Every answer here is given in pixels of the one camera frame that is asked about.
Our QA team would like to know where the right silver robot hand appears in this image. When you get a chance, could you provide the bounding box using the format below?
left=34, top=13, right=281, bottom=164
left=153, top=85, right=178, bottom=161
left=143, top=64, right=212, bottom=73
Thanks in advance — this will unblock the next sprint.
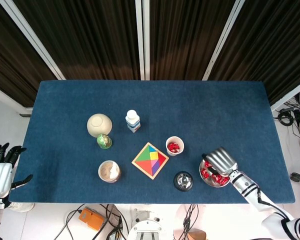
left=201, top=146, right=239, bottom=177

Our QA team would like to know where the patterned ceramic cup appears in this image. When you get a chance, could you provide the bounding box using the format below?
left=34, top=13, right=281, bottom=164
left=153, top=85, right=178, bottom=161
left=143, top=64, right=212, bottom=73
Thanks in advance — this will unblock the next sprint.
left=97, top=159, right=122, bottom=184

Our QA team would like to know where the black coiled cable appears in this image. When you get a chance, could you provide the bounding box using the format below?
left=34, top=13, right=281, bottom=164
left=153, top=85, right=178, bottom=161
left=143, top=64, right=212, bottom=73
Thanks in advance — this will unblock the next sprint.
left=277, top=109, right=295, bottom=126

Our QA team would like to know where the green glass ball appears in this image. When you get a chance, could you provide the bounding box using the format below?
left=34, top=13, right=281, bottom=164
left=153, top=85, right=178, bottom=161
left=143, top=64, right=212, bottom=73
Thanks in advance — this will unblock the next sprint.
left=96, top=133, right=113, bottom=150

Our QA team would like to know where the black cable bundle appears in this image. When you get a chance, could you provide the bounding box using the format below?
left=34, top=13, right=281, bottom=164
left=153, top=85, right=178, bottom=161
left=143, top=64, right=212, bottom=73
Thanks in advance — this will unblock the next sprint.
left=99, top=203, right=130, bottom=240
left=181, top=203, right=200, bottom=240

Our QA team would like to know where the green large tangram triangle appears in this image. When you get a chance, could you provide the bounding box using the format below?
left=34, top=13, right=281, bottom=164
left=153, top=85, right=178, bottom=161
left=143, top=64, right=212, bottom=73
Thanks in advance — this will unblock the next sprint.
left=134, top=145, right=153, bottom=163

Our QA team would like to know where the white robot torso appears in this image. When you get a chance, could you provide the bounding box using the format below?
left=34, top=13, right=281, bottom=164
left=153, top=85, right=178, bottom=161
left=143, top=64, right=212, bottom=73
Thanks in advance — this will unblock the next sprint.
left=126, top=209, right=167, bottom=240

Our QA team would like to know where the black floor cable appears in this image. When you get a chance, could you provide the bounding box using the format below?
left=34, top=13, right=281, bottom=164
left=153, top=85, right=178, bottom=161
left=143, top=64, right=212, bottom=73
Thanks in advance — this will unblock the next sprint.
left=55, top=203, right=87, bottom=240

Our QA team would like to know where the orange box device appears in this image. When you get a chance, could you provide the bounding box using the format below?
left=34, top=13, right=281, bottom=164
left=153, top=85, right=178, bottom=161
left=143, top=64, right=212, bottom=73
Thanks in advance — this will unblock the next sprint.
left=78, top=206, right=106, bottom=231

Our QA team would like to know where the blue table cloth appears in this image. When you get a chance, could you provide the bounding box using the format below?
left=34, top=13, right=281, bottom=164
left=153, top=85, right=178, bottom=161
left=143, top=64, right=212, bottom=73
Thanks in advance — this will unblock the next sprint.
left=8, top=79, right=296, bottom=205

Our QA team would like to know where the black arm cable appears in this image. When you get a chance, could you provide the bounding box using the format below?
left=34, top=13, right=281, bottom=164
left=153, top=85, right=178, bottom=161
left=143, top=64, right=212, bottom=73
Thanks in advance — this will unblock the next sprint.
left=256, top=188, right=296, bottom=221

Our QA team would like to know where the white round object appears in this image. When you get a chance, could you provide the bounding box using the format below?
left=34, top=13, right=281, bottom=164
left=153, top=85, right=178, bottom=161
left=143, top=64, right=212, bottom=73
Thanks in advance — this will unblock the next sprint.
left=8, top=201, right=36, bottom=213

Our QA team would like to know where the white paper cup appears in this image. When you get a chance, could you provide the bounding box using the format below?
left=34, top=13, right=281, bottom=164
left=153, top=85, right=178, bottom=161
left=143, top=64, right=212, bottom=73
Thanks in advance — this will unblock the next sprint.
left=165, top=135, right=186, bottom=158

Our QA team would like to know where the dark brown curtain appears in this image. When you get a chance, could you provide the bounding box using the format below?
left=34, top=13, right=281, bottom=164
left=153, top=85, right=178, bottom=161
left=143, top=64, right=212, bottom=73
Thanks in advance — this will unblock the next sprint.
left=0, top=0, right=58, bottom=108
left=13, top=0, right=141, bottom=81
left=207, top=0, right=300, bottom=106
left=149, top=0, right=237, bottom=81

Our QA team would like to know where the white partition frame post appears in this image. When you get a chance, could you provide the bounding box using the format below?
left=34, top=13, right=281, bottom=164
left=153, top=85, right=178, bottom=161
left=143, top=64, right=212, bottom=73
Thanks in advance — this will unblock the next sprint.
left=0, top=0, right=66, bottom=81
left=135, top=0, right=145, bottom=81
left=142, top=0, right=151, bottom=81
left=270, top=76, right=300, bottom=112
left=202, top=0, right=246, bottom=81

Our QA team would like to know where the beige upturned bowl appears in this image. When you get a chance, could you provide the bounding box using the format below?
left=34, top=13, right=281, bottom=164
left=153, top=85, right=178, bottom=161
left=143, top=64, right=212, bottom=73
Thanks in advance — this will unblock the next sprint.
left=86, top=113, right=114, bottom=138

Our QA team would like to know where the brown wooden object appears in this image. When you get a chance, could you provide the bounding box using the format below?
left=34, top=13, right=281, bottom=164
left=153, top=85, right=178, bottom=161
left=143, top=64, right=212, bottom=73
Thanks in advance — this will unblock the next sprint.
left=187, top=231, right=207, bottom=240

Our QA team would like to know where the wooden tangram tray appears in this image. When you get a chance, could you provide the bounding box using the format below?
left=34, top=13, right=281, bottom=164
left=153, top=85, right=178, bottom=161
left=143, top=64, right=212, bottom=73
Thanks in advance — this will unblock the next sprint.
left=131, top=141, right=170, bottom=181

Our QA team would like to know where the orange large tangram triangle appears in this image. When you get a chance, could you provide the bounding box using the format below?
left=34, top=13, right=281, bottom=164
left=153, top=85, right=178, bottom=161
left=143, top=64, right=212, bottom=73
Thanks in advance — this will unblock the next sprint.
left=134, top=159, right=155, bottom=177

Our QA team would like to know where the white milk bottle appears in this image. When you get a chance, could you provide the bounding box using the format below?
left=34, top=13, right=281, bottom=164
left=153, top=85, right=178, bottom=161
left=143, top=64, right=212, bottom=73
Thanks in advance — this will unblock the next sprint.
left=125, top=109, right=142, bottom=134

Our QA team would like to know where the purple tangram parallelogram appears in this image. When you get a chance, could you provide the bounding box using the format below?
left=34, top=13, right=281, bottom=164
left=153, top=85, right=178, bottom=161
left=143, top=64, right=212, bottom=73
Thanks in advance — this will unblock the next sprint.
left=152, top=159, right=161, bottom=177

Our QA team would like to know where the round steel plate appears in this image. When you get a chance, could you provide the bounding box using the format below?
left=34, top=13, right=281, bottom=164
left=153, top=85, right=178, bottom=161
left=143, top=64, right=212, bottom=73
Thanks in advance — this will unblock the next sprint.
left=199, top=158, right=232, bottom=188

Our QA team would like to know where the red tangram triangle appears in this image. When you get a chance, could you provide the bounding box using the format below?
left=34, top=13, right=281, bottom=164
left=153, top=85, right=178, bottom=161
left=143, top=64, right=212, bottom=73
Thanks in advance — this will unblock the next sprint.
left=156, top=151, right=168, bottom=167

